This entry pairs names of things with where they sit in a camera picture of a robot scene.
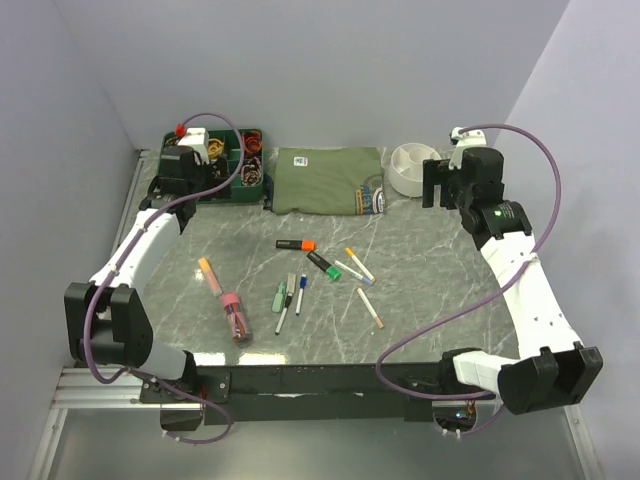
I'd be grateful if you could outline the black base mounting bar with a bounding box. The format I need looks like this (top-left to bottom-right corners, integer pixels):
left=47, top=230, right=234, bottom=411
left=138, top=362, right=496, bottom=432

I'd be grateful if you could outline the orange cap white marker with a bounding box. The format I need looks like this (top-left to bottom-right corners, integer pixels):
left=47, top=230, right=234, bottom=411
left=356, top=287, right=384, bottom=329

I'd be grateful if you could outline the grey white eraser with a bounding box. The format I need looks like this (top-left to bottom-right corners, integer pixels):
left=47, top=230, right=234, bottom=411
left=286, top=273, right=297, bottom=299

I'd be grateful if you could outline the orange rolled tie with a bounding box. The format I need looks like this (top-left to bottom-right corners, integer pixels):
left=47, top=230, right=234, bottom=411
left=242, top=130, right=263, bottom=157

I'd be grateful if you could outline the green compartment tray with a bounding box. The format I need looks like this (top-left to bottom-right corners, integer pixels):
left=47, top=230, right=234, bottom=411
left=158, top=128, right=266, bottom=205

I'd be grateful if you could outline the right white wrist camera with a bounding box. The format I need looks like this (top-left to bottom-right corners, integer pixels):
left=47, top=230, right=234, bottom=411
left=448, top=127, right=486, bottom=170

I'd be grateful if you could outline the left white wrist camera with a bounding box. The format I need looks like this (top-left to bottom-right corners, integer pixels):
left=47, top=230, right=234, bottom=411
left=175, top=124, right=209, bottom=164

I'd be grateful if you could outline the light blue cap marker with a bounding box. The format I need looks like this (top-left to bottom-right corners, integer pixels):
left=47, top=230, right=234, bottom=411
left=334, top=260, right=373, bottom=286

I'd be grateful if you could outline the yellow pink highlighter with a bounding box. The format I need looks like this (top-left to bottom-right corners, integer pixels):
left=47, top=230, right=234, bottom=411
left=198, top=257, right=223, bottom=297

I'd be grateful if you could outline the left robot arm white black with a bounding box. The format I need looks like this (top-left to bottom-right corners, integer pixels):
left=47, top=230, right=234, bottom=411
left=64, top=146, right=208, bottom=402

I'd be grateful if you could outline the pink cap clear pen tube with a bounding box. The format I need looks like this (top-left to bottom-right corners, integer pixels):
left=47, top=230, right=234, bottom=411
left=220, top=291, right=252, bottom=344

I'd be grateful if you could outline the blue cap white marker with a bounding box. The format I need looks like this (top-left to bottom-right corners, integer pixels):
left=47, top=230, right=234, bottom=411
left=295, top=274, right=307, bottom=316

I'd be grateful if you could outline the white round divided organizer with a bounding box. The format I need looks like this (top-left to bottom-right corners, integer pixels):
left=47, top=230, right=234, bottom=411
left=388, top=143, right=441, bottom=198

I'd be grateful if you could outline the yellow cap white marker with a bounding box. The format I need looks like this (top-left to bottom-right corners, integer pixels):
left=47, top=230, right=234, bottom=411
left=345, top=247, right=376, bottom=283

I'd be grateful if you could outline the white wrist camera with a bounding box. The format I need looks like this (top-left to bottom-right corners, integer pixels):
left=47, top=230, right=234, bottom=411
left=448, top=127, right=486, bottom=170
left=175, top=124, right=209, bottom=164

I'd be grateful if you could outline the aluminium rail frame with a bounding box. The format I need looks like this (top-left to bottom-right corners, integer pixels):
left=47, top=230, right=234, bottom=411
left=29, top=148, right=201, bottom=480

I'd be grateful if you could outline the black cap white marker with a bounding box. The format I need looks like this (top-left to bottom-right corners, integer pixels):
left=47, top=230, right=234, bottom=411
left=274, top=295, right=292, bottom=335

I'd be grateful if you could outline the maroon floral rolled tie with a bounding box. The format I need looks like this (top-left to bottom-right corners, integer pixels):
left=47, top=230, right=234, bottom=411
left=241, top=156, right=262, bottom=187

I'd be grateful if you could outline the folded olive green t-shirt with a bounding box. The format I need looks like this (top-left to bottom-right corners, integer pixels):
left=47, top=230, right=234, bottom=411
left=270, top=147, right=385, bottom=216

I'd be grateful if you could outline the orange cap black highlighter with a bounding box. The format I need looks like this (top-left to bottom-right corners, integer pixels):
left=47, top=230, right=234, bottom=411
left=275, top=240, right=316, bottom=251

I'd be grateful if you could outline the yellow rolled tie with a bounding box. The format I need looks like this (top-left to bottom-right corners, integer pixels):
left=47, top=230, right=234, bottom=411
left=207, top=138, right=225, bottom=161

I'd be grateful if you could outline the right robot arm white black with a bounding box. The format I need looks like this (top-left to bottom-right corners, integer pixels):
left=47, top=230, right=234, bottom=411
left=422, top=147, right=603, bottom=414

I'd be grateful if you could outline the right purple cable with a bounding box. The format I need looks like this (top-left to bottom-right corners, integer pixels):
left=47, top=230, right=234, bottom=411
left=374, top=123, right=563, bottom=435

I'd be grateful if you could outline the green cap black highlighter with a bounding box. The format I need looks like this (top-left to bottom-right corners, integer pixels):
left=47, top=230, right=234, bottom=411
left=307, top=250, right=341, bottom=281

